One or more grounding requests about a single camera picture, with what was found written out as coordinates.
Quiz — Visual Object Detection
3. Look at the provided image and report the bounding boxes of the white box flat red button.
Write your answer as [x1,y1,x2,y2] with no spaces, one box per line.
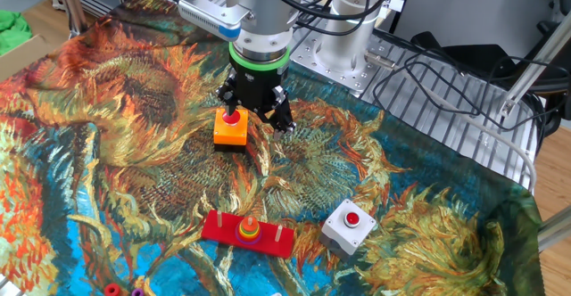
[319,198,378,262]

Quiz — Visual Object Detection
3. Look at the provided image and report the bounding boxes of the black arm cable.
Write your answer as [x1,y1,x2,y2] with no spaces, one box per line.
[240,0,401,37]

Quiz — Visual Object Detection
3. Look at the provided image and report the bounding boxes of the grey cable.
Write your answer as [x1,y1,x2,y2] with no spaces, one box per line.
[364,49,539,193]

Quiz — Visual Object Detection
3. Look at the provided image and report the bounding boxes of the aluminium frame post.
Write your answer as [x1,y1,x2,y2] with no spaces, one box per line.
[536,205,571,253]
[53,0,89,39]

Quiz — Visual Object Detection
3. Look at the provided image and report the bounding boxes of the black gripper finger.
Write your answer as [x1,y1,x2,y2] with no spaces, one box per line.
[216,78,243,119]
[259,85,297,141]

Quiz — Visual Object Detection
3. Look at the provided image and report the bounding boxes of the cardboard box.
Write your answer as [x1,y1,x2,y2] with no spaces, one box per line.
[0,33,58,84]

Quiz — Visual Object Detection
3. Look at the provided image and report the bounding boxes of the black office chair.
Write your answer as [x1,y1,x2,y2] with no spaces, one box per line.
[409,18,571,137]

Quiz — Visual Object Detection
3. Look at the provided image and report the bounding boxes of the red Hanoi base with pegs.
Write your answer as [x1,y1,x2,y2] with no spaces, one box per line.
[200,209,296,260]

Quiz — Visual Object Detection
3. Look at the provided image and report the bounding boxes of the silver robot mounting plate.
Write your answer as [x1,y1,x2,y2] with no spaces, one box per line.
[289,29,403,99]

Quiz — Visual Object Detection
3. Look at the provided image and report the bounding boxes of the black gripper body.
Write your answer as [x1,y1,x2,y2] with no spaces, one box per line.
[228,62,290,115]

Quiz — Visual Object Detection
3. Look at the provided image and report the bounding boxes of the orange box red mushroom button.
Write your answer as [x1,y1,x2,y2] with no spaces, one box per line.
[212,107,250,153]

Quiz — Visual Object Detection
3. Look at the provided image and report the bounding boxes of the large red Hanoi ring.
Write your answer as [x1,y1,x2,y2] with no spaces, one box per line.
[236,230,263,243]

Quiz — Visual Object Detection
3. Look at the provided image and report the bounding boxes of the sunflower painting tablecloth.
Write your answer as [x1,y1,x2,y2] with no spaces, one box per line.
[0,0,546,296]

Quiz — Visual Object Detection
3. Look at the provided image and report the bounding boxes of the black loose cable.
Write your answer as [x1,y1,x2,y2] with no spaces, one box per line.
[371,53,571,133]

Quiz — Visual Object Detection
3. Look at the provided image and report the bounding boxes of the green cloth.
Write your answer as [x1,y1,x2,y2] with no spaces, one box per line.
[0,10,34,57]

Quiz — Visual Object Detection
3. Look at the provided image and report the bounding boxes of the silver wrist camera blue end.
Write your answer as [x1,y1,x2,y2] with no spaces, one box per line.
[177,0,252,43]

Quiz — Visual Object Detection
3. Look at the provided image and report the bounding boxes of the slanted aluminium frame bar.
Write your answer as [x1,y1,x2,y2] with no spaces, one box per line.
[498,17,571,119]

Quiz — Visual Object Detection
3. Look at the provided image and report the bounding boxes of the large purple Hanoi ring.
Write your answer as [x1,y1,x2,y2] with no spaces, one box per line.
[235,233,264,246]

